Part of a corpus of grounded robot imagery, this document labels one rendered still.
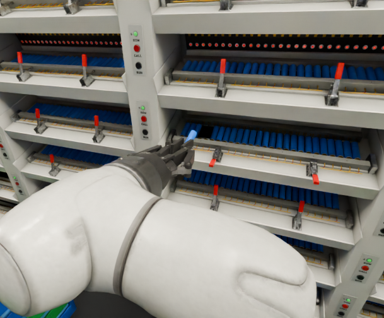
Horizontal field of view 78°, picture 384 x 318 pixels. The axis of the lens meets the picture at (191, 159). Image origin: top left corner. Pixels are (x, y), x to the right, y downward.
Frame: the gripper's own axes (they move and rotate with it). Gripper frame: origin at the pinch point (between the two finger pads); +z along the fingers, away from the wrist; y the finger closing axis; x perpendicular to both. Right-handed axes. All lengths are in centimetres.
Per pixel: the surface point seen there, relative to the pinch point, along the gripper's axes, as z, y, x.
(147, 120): 13.9, 16.5, -2.7
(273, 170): 16.5, -21.9, 8.1
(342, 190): 16.8, -39.9, 10.7
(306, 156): 19.6, -30.1, 3.4
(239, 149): 19.6, -11.6, 4.0
